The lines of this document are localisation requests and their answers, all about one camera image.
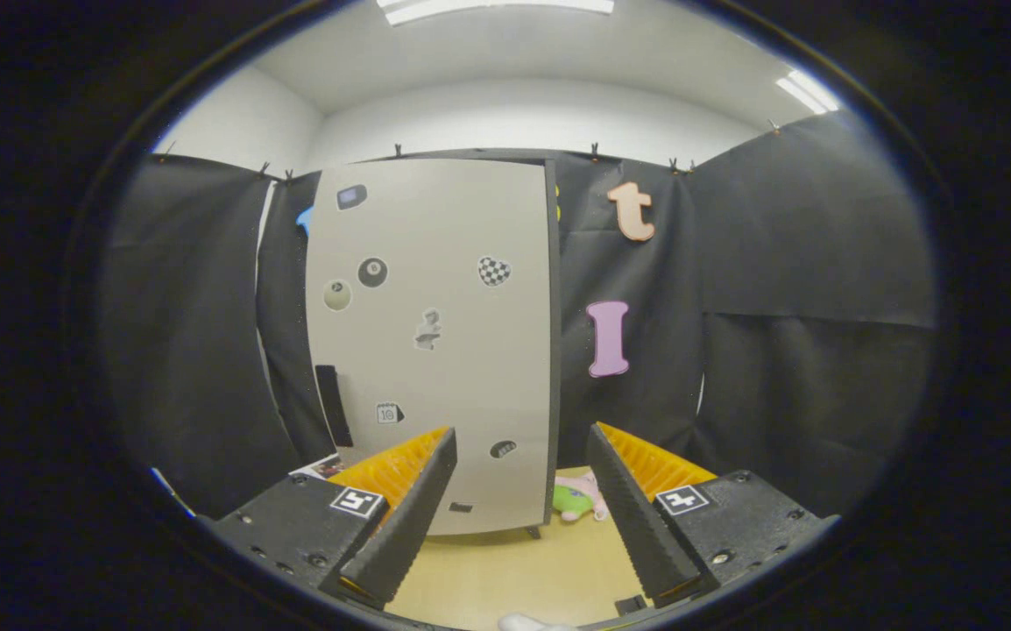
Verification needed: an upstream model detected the long ceiling light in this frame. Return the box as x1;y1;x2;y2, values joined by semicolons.
378;0;617;26

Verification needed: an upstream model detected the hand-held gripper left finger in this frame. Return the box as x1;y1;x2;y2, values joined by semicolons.
208;426;458;610

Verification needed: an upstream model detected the white rounded object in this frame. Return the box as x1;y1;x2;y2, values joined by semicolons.
498;613;578;631

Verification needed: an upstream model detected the light grey shoe cabinet door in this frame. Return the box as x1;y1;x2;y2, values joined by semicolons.
305;159;551;536

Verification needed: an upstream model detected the grey shoe cabinet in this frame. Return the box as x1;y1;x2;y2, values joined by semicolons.
304;149;563;541

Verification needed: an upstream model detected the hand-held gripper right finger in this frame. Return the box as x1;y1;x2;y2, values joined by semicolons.
587;422;841;610

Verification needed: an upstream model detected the double ceiling light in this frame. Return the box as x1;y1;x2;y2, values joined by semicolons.
774;69;842;116

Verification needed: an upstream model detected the white book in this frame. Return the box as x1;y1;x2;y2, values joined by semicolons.
290;452;345;482

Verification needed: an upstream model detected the black backdrop cloth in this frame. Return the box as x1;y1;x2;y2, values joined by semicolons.
103;110;940;518

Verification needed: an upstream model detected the pink and green plush toy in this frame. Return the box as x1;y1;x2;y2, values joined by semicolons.
553;471;608;524

